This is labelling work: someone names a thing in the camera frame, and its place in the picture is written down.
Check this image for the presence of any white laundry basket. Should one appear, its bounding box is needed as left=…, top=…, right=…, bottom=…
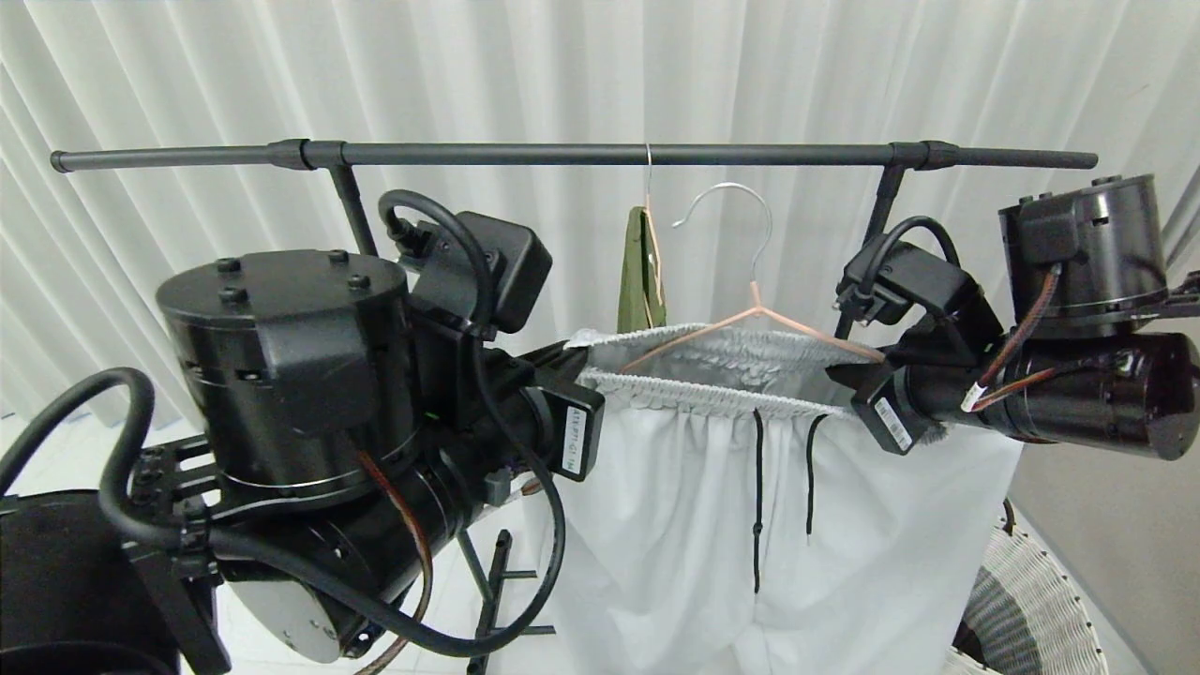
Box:
left=942, top=502, right=1107, bottom=675

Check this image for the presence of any green printed shirt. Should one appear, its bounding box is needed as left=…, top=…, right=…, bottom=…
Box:
left=616, top=206, right=668, bottom=334

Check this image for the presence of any pale grey garment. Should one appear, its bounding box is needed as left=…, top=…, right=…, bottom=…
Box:
left=487, top=323, right=1025, bottom=675

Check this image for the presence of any pink clothes hanger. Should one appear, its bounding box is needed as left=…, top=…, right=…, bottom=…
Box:
left=619, top=183, right=887, bottom=374
left=642, top=143, right=668, bottom=310

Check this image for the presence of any black clothes rack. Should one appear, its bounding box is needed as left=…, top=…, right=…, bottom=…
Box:
left=50, top=141, right=1100, bottom=675

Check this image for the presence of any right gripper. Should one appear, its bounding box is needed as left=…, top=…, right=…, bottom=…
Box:
left=825, top=333, right=1200, bottom=460

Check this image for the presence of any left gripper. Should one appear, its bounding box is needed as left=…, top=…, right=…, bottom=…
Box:
left=220, top=339, right=606, bottom=667

